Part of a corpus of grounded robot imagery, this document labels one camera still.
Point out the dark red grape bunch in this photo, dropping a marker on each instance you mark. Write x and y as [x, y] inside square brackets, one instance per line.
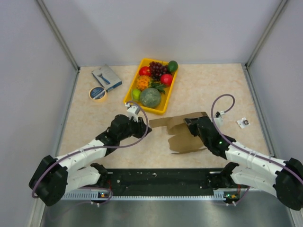
[157, 70]

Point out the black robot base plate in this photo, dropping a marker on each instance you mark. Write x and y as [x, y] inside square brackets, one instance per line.
[163, 182]

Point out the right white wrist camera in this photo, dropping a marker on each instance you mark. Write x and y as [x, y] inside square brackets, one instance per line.
[219, 118]

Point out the green avocado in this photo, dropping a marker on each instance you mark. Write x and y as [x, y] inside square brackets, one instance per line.
[172, 66]

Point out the orange pineapple fruit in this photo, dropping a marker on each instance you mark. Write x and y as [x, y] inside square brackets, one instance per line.
[144, 82]

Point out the yellow plastic tray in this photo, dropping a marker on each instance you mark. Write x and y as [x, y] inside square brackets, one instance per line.
[161, 108]

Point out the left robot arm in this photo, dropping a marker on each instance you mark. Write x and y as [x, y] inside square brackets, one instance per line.
[52, 178]

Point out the small white tag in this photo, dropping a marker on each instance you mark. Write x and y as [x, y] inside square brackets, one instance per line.
[243, 122]

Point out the red pomegranate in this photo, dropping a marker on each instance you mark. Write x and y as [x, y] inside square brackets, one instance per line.
[166, 79]

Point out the grey slotted cable duct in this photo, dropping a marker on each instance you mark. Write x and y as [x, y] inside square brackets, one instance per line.
[103, 195]

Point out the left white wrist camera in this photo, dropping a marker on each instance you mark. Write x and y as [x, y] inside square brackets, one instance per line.
[132, 111]

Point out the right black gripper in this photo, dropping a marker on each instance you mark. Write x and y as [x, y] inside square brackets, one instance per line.
[191, 124]

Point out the masking tape roll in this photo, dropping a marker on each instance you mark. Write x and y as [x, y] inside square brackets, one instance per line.
[98, 94]

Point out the razor package box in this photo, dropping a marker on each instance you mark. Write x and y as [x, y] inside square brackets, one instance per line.
[107, 78]

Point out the green cantaloupe melon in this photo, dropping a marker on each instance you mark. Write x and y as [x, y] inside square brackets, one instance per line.
[150, 97]

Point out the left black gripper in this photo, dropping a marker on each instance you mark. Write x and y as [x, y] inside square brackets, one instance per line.
[140, 126]

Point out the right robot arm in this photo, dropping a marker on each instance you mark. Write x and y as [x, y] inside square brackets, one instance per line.
[280, 178]

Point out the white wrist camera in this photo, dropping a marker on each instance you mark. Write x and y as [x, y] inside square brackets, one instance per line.
[132, 111]
[219, 118]

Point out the red apple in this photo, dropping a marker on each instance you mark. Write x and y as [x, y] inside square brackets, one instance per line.
[145, 71]

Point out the brown cardboard paper box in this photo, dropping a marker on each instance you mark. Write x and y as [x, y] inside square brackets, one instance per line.
[182, 141]

